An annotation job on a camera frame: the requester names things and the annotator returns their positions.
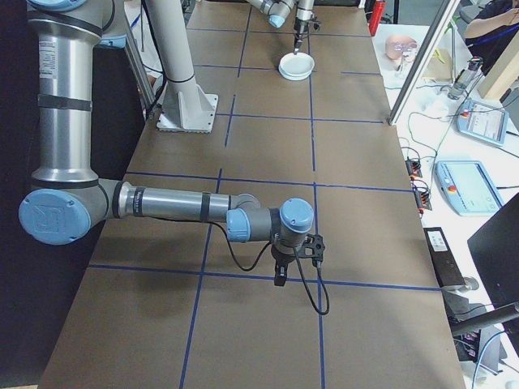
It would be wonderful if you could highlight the white round plate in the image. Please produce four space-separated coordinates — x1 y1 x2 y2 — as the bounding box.
278 53 316 78

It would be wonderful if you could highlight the pink bowl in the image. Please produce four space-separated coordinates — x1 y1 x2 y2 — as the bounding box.
384 34 419 62

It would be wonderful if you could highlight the person in white coat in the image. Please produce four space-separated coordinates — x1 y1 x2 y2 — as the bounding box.
123 0 165 88

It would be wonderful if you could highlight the crumpled white tissue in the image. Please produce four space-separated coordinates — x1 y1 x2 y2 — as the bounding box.
421 99 450 119

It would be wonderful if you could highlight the black orange connector block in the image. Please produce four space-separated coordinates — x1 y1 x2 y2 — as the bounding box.
405 156 424 180
413 187 433 212

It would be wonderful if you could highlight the black box with white label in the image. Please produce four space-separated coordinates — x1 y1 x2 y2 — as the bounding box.
422 226 467 289

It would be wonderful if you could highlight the clear bottle with black cap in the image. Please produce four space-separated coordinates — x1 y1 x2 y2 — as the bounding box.
447 56 484 101

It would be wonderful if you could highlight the white side desk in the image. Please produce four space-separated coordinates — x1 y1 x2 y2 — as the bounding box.
371 24 519 389

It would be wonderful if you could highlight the grey desk clamp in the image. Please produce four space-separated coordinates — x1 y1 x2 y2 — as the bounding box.
441 277 487 325

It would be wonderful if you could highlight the person in black shirt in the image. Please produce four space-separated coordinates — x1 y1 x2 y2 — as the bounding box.
464 0 519 76

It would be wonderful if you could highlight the blue teach pendant tablet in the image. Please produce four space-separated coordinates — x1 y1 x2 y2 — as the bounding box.
456 97 510 147
434 160 506 217

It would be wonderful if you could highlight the black computer monitor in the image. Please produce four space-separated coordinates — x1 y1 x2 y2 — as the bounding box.
467 197 519 309

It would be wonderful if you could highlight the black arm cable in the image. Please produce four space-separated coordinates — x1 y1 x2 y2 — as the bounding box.
208 220 331 316

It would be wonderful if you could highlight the aluminium profile post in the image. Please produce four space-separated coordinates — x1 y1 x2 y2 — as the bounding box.
386 0 464 127

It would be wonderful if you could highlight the white pillar with base plate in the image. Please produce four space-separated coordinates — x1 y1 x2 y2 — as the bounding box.
144 0 219 134

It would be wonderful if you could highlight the grey metal frame bar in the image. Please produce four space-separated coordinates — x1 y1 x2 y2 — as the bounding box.
121 22 157 111

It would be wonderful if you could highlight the black frame cover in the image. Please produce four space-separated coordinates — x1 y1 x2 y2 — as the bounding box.
0 0 147 382

